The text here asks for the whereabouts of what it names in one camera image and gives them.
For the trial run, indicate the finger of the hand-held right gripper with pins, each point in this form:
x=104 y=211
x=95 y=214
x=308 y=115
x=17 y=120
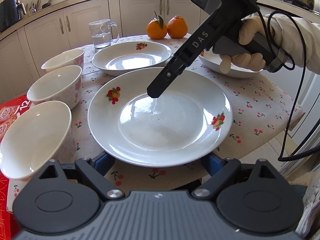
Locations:
x=165 y=80

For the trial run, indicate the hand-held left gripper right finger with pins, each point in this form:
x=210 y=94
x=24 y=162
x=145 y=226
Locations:
x=212 y=165

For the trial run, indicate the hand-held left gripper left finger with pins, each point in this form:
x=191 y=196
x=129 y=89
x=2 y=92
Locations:
x=101 y=163

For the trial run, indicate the white plate with fruit print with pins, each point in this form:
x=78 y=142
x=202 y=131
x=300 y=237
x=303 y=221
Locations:
x=160 y=130
x=130 y=57
x=240 y=72

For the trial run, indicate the white bowl with pink flowers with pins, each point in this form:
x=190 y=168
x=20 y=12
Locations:
x=55 y=85
x=66 y=60
x=32 y=140

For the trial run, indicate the person's right forearm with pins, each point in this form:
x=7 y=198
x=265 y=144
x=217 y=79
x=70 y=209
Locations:
x=297 y=42

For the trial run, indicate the person's right hand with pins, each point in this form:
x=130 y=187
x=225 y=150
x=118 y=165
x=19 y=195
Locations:
x=257 y=30

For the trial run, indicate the orange without leaf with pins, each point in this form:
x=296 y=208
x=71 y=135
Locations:
x=177 y=27

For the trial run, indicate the orange with green leaf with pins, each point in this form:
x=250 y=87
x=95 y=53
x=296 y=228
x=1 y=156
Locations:
x=156 y=30

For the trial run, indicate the cherry print tablecloth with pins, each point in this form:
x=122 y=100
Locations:
x=250 y=97

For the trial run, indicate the clear glass mug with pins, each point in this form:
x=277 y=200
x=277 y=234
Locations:
x=101 y=35

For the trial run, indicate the white kitchen cabinets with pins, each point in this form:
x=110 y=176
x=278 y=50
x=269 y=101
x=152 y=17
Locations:
x=82 y=17

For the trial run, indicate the red printed gift box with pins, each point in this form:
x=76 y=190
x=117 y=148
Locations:
x=15 y=105

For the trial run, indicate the person's quilted clothing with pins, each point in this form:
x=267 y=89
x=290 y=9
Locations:
x=311 y=205

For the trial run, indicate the small black pan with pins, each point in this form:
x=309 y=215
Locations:
x=47 y=3

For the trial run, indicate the utensil holder with utensils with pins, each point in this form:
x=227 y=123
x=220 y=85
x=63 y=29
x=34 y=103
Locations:
x=30 y=8

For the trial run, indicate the black kitchen appliance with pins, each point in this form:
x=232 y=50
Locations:
x=8 y=12

